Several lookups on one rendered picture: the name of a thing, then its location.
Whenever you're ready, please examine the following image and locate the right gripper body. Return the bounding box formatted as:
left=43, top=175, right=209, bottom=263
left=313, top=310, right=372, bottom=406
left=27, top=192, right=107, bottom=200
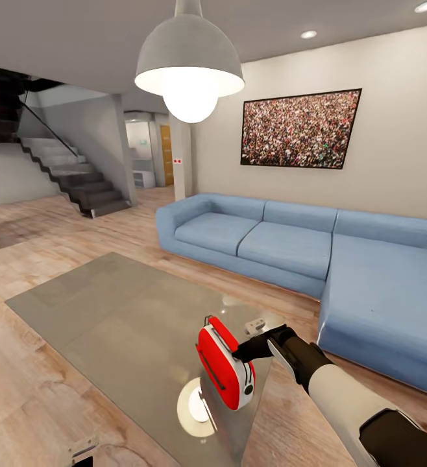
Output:
left=238, top=334, right=269, bottom=363

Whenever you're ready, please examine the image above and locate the radio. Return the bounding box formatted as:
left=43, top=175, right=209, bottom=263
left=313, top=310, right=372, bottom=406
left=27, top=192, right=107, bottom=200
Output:
left=196, top=316, right=255, bottom=411

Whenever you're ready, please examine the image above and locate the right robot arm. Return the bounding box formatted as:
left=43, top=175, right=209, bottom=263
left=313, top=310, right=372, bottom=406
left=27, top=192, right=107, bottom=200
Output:
left=232, top=318, right=427, bottom=467

